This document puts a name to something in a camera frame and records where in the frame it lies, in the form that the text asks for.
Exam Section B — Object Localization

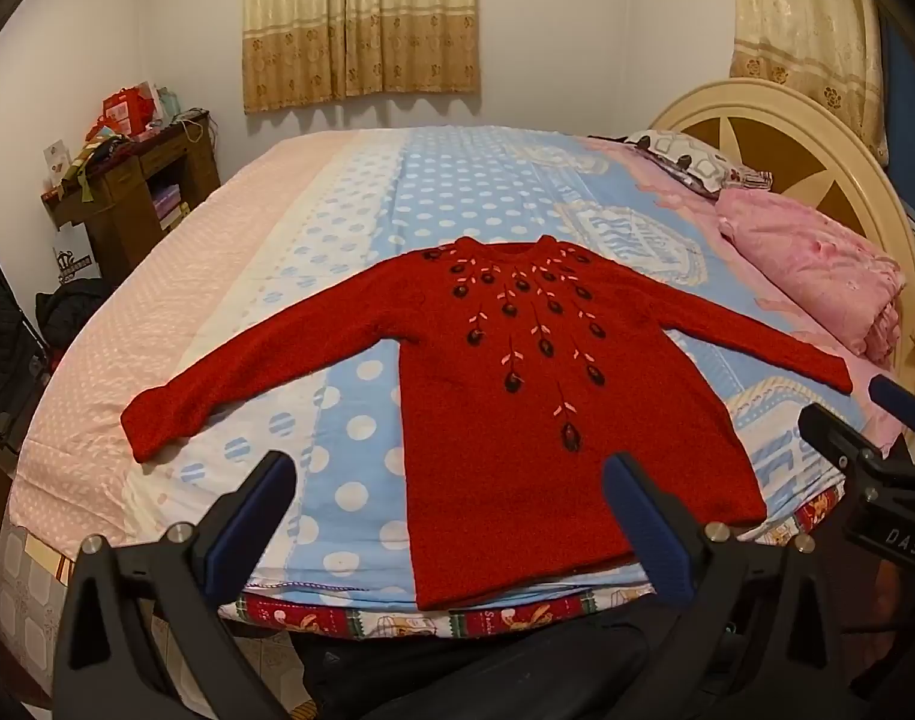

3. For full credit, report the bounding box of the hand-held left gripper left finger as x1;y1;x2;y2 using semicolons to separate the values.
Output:
52;450;301;720

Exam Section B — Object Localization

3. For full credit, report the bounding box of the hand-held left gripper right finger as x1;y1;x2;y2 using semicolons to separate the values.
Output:
602;452;856;720

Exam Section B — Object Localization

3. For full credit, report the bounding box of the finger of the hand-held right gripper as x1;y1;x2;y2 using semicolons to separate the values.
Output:
798;405;887;475
868;375;915;434

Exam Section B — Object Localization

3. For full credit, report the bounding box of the red knitted sweater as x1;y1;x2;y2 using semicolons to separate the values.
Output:
119;235;854;612

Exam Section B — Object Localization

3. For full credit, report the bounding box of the pink folded quilt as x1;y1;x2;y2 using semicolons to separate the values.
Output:
716;187;908;365

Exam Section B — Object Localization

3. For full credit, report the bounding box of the person's dark clothing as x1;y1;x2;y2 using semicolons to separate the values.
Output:
299;607;728;720

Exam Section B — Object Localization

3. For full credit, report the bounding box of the pink dotted bed sheet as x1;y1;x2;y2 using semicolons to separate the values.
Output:
7;136;338;563

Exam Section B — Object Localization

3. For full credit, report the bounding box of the dark clothing pile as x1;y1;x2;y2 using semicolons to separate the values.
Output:
35;277;113;368

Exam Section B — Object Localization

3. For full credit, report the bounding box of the cream wooden headboard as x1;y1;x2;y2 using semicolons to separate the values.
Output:
647;79;915;451

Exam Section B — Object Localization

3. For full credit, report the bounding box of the black quilted suitcase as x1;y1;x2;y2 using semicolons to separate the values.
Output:
0;236;53;455

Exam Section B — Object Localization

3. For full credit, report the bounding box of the white paper bag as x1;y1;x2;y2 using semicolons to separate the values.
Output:
52;236;102;287

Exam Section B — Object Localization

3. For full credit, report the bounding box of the white patterned pillow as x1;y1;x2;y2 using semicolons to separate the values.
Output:
623;129;773;200

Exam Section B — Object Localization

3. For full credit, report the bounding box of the stack of pink books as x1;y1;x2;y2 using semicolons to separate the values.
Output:
151;184;187;232

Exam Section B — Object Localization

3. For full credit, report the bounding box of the brown wooden desk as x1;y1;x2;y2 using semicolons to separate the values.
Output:
41;116;222;278

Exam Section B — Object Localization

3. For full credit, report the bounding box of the blue polka-dot blanket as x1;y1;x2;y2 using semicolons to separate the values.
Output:
123;124;908;616

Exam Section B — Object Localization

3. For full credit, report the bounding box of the white card box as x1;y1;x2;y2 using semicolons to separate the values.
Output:
43;139;72;192

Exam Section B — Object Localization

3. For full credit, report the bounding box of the red gift box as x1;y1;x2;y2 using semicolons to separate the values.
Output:
86;86;162;142

